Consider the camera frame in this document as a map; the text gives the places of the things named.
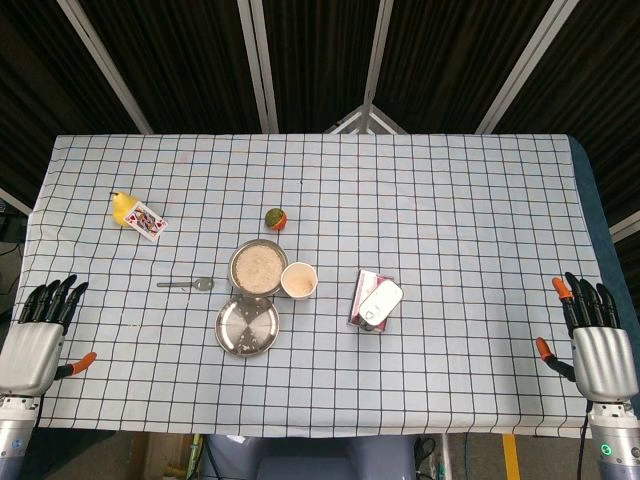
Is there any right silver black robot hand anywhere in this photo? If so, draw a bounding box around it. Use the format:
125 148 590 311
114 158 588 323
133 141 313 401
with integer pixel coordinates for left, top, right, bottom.
535 271 640 403

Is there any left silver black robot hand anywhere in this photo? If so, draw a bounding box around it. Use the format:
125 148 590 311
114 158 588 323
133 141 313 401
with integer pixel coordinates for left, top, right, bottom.
0 274 98 397

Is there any metal spoon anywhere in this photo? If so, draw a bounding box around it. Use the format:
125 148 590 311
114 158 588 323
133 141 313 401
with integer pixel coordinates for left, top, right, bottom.
156 277 215 292

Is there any steel bowl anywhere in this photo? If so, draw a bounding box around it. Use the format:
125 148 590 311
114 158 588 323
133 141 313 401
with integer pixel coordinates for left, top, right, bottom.
228 238 290 297

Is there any paper cup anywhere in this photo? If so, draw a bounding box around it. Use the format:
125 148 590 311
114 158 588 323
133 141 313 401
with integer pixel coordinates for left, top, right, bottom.
280 261 319 302

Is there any blue table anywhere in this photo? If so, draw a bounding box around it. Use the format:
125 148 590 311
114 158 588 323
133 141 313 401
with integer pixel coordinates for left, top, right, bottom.
567 135 640 321

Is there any yellow pear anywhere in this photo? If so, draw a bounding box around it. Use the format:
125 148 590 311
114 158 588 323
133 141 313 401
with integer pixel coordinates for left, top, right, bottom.
110 191 138 229

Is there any queen playing card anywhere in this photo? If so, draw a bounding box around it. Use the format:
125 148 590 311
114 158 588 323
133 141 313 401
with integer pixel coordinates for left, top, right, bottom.
123 201 169 243

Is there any flat steel plate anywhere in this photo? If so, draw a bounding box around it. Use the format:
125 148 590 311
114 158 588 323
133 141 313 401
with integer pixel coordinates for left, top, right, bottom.
215 295 281 357

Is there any white oval tin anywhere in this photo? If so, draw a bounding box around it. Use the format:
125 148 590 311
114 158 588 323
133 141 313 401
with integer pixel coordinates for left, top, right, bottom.
358 278 403 326

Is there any pink white box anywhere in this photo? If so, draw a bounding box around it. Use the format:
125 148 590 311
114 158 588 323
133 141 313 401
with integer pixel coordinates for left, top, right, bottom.
348 269 396 334

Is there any checkered tablecloth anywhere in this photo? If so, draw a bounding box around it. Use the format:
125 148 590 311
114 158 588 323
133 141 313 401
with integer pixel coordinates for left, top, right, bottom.
0 133 619 440

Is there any green orange ball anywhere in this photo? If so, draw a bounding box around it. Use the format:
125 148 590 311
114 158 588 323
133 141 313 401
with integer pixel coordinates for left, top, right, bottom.
264 207 289 232

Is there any blue-grey robot torso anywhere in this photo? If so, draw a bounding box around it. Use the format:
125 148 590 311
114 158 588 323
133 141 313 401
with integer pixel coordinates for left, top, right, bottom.
199 433 416 480

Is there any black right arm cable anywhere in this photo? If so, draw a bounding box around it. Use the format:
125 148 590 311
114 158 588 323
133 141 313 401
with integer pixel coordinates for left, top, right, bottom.
577 399 597 480

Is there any white aluminium frame beam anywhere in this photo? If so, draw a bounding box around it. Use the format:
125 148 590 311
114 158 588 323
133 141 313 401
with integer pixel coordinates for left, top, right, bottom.
55 0 154 135
249 0 280 134
0 187 34 217
474 0 581 135
609 212 640 244
236 0 271 134
362 0 396 106

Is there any green cable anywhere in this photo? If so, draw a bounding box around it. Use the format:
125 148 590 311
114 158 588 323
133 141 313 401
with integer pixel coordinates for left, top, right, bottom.
188 433 202 480

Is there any triangular aluminium frame brace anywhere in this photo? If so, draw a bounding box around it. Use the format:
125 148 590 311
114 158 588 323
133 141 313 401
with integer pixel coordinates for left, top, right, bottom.
323 102 409 135

